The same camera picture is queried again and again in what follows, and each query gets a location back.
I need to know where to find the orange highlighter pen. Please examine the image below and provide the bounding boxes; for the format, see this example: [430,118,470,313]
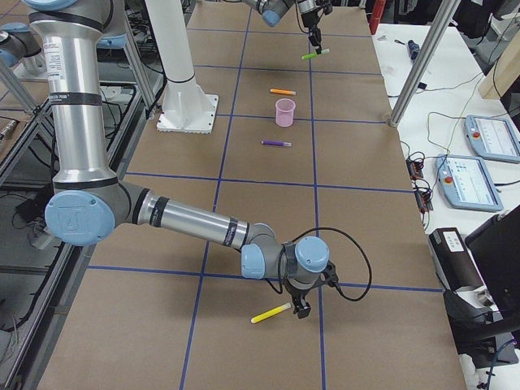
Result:
[269,89,297,96]

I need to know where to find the purple highlighter pen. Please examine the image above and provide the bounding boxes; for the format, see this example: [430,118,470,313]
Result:
[261,140,292,147]

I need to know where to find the black box device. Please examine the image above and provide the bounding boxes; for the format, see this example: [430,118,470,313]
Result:
[428,227,483,293]

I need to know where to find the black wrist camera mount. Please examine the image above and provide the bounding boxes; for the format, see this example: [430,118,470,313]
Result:
[317,261,339,288]

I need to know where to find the near teach pendant tablet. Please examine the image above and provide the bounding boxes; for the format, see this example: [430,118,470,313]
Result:
[435,154,503,212]

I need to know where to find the yellow highlighter pen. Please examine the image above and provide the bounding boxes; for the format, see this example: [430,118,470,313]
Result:
[250,302,292,324]

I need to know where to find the blue tape grid lines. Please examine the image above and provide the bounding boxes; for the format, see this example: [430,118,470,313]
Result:
[80,0,444,390]

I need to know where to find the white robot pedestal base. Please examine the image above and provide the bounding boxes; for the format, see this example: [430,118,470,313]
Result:
[145,0,219,134]

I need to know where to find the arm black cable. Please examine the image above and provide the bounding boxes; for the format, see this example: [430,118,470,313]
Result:
[266,227,373,302]

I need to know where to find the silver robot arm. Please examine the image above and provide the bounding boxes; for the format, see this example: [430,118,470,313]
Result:
[28,1,329,318]
[245,0,333,59]

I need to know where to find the teach pendant tablet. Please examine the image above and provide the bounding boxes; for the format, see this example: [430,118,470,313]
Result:
[464,115,519,163]
[435,154,503,212]

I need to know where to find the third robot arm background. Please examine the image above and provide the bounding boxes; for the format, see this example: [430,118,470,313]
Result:
[1,22,46,75]

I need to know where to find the far teach pendant tablet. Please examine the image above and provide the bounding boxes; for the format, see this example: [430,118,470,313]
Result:
[464,115,519,163]

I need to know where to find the small electronics board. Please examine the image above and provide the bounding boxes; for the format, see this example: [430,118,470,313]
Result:
[405,158,424,180]

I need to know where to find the green highlighter pen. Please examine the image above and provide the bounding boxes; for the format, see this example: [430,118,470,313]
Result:
[301,48,330,60]

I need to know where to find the black monitor stand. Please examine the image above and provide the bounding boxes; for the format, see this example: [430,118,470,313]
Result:
[443,208,519,368]

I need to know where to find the pink mesh pen holder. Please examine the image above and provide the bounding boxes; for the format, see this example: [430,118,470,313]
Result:
[275,98,296,128]

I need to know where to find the brown paper table cover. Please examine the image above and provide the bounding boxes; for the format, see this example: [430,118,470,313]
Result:
[38,0,468,390]

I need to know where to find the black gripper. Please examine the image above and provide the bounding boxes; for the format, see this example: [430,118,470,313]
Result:
[284,279,320,319]
[299,0,332,55]

